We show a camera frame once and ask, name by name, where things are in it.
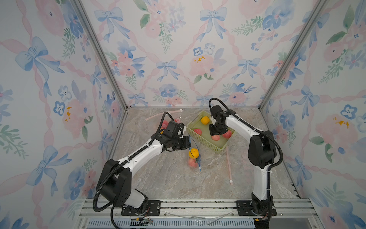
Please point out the pink peach bottom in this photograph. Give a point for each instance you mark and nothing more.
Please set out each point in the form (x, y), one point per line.
(215, 137)

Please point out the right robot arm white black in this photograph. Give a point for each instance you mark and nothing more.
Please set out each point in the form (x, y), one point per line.
(261, 154)

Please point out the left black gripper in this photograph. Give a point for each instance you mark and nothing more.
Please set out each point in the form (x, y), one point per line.
(186, 141)

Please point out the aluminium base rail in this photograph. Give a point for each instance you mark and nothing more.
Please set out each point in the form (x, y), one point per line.
(296, 213)

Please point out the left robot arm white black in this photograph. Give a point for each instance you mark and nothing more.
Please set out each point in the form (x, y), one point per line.
(114, 187)

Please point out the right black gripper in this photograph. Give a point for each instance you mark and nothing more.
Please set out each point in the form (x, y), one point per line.
(212, 132)

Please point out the blue zipper clear bag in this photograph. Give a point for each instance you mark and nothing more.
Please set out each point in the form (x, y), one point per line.
(194, 145)

